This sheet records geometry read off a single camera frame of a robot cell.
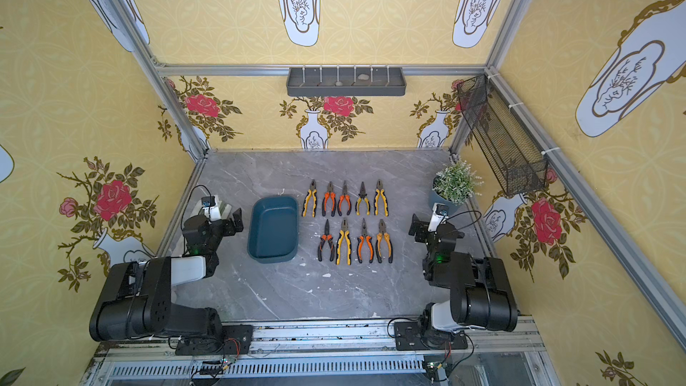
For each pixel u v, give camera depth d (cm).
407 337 74
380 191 106
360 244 92
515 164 88
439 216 79
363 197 104
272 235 93
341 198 103
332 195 105
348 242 92
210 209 78
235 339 73
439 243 69
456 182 89
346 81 92
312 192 106
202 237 70
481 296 44
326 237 93
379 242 92
